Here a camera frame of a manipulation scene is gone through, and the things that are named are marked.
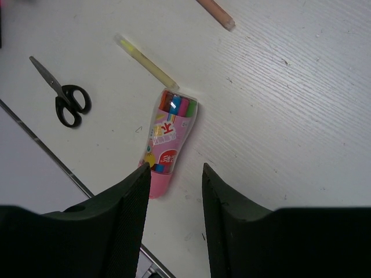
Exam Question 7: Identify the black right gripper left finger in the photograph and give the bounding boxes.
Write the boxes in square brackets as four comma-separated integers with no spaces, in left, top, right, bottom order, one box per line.
[1,164,151,277]

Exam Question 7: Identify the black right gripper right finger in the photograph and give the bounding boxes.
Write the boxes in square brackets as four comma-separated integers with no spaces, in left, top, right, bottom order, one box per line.
[202,164,370,277]

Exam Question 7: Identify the pink marker set tube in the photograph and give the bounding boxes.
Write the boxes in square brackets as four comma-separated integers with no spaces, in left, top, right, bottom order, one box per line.
[139,89,198,199]

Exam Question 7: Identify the yellow highlighter pen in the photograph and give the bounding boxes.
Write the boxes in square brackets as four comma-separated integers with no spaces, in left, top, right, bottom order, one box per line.
[114,34,180,90]

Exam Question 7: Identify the black handled scissors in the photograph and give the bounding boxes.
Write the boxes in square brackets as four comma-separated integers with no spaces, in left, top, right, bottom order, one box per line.
[29,56,92,129]

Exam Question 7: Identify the orange-pink highlighter pen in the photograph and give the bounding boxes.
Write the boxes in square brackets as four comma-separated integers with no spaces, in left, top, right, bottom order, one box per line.
[197,0,235,31]

